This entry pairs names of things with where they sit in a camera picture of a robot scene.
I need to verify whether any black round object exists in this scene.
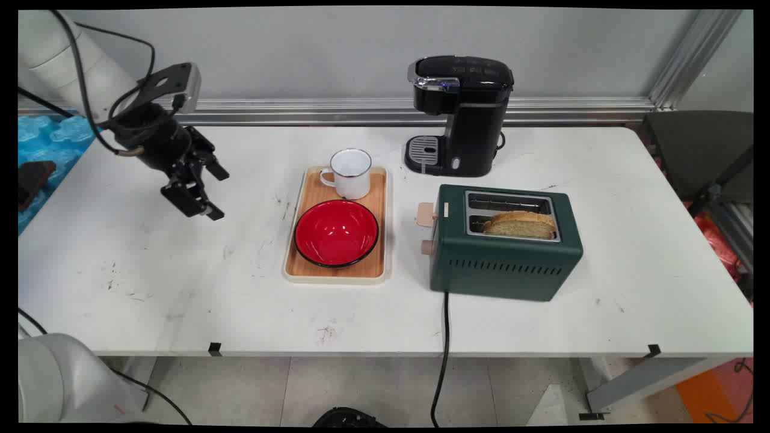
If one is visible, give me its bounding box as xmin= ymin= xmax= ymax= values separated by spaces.
xmin=312 ymin=407 xmax=387 ymax=428

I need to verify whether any thick black gripper cable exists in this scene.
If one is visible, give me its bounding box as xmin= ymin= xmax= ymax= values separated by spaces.
xmin=49 ymin=9 xmax=132 ymax=157

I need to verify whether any slanted aluminium post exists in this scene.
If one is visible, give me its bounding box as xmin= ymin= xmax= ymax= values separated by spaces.
xmin=648 ymin=9 xmax=744 ymax=111

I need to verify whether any red plastic bag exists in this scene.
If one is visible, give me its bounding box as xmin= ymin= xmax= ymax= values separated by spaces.
xmin=683 ymin=201 xmax=745 ymax=282

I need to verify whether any dark grey chair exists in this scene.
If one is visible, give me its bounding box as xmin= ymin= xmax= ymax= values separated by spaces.
xmin=642 ymin=110 xmax=754 ymax=218

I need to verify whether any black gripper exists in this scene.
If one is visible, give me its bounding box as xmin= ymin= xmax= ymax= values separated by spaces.
xmin=113 ymin=102 xmax=230 ymax=222

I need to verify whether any horizontal aluminium rail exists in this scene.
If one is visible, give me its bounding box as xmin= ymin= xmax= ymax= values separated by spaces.
xmin=18 ymin=97 xmax=658 ymax=127

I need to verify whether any white enamel mug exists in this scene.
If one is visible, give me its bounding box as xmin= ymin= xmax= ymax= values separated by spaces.
xmin=319 ymin=148 xmax=374 ymax=201

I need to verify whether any black toaster power cord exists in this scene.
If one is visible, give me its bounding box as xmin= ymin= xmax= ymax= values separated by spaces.
xmin=430 ymin=291 xmax=451 ymax=428

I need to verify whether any orange floor mat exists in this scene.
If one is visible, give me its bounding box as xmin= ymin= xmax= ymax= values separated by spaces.
xmin=675 ymin=358 xmax=754 ymax=424

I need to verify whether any dark brown object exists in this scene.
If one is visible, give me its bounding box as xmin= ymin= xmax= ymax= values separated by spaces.
xmin=18 ymin=160 xmax=57 ymax=212

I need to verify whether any toasted bread slice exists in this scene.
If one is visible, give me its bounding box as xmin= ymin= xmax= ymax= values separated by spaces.
xmin=482 ymin=210 xmax=558 ymax=240

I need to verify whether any thin black floor cable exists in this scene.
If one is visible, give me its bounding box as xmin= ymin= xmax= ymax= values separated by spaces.
xmin=704 ymin=358 xmax=754 ymax=424

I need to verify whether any long black arm cable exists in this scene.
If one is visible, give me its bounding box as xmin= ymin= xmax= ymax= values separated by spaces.
xmin=18 ymin=307 xmax=194 ymax=425

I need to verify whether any grey table leg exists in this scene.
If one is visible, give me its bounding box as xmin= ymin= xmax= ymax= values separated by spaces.
xmin=99 ymin=357 xmax=158 ymax=413
xmin=585 ymin=357 xmax=725 ymax=416

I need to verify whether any wooden tray with cream rim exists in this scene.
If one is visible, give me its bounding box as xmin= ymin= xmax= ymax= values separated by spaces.
xmin=283 ymin=166 xmax=387 ymax=284

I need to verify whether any green two-slot toaster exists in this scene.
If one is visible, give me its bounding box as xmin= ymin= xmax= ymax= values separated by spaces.
xmin=429 ymin=184 xmax=584 ymax=302

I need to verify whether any thin black camera cable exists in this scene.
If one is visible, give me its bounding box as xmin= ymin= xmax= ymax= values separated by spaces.
xmin=73 ymin=22 xmax=157 ymax=124

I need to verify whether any red bowl with black rim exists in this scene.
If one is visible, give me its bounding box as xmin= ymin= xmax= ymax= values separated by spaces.
xmin=293 ymin=199 xmax=380 ymax=269

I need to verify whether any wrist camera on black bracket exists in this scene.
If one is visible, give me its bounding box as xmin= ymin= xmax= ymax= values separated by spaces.
xmin=137 ymin=62 xmax=202 ymax=116

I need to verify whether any black coffee maker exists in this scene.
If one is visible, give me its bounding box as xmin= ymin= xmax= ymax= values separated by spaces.
xmin=404 ymin=55 xmax=515 ymax=178

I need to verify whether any blue plastic bag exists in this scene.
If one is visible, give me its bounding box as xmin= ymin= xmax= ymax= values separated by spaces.
xmin=18 ymin=114 xmax=98 ymax=235

